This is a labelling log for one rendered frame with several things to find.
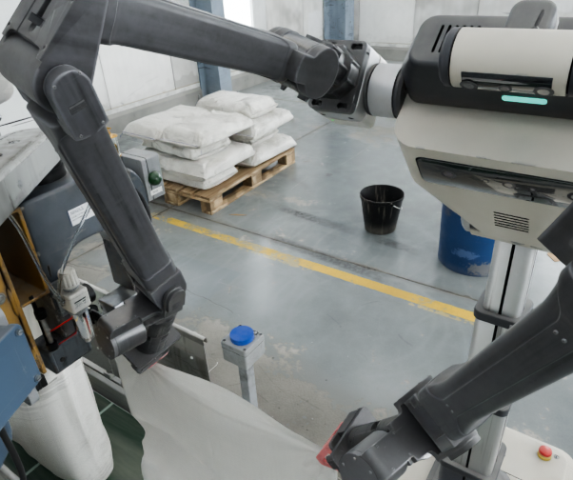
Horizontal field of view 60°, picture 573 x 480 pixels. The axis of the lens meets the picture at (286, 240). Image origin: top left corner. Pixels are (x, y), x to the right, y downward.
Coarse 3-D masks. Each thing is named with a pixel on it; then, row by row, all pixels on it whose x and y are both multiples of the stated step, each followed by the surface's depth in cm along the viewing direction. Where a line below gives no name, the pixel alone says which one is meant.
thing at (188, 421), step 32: (128, 384) 101; (160, 384) 93; (192, 384) 89; (160, 416) 100; (192, 416) 89; (224, 416) 82; (256, 416) 82; (160, 448) 99; (192, 448) 95; (224, 448) 87; (256, 448) 82; (288, 448) 78; (320, 448) 74
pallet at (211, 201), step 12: (276, 156) 432; (288, 156) 446; (240, 168) 419; (252, 168) 411; (264, 168) 416; (276, 168) 441; (228, 180) 391; (240, 180) 392; (252, 180) 406; (264, 180) 421; (168, 192) 387; (180, 192) 380; (192, 192) 376; (204, 192) 372; (216, 192) 372; (240, 192) 399; (180, 204) 389; (204, 204) 370; (216, 204) 373; (228, 204) 386
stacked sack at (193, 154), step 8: (144, 144) 392; (152, 144) 382; (160, 144) 376; (168, 144) 370; (216, 144) 373; (224, 144) 378; (168, 152) 374; (176, 152) 367; (184, 152) 360; (192, 152) 358; (200, 152) 362; (208, 152) 366; (216, 152) 375
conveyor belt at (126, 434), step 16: (96, 400) 168; (112, 416) 162; (128, 416) 162; (112, 432) 156; (128, 432) 156; (144, 432) 156; (16, 448) 153; (112, 448) 151; (128, 448) 151; (32, 464) 148; (128, 464) 146
